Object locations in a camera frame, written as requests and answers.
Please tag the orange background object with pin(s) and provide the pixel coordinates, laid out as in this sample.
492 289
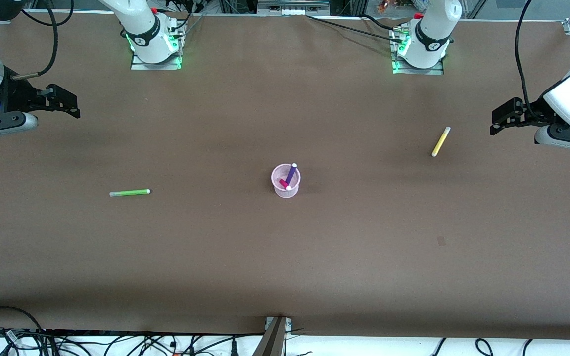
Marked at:
383 6

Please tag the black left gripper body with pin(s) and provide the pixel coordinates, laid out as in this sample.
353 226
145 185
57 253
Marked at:
534 111

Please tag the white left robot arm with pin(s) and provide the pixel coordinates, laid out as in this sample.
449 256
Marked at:
431 39

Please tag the purple marker pen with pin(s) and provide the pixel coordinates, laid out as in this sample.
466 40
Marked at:
291 173

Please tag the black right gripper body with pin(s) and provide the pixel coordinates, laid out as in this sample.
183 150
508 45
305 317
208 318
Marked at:
17 96

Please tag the white power strip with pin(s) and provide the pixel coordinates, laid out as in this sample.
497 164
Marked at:
292 7

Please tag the green marker pen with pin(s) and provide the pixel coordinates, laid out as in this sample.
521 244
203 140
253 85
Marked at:
129 193

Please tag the aluminium frame post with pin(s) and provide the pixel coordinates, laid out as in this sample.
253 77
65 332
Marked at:
274 338

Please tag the pink marker pen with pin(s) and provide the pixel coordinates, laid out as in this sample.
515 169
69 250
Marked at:
284 184

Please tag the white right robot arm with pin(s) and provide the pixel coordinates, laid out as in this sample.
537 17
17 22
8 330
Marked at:
149 34

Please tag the pink mesh pen holder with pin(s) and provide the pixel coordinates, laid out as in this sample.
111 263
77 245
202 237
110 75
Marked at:
285 192

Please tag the yellow marker pen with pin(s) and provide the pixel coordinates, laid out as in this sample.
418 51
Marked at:
441 142

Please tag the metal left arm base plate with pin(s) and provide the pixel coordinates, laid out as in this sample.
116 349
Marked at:
436 71

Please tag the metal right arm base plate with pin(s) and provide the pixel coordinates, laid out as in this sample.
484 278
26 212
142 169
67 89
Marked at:
139 66

